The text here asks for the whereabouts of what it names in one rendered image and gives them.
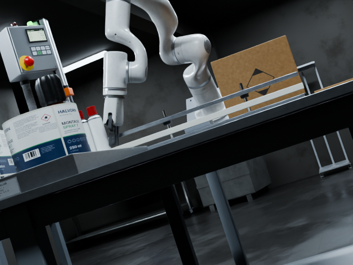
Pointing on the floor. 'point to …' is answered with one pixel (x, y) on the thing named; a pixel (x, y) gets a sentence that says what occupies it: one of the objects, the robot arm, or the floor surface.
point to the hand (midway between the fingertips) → (113, 140)
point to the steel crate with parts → (237, 182)
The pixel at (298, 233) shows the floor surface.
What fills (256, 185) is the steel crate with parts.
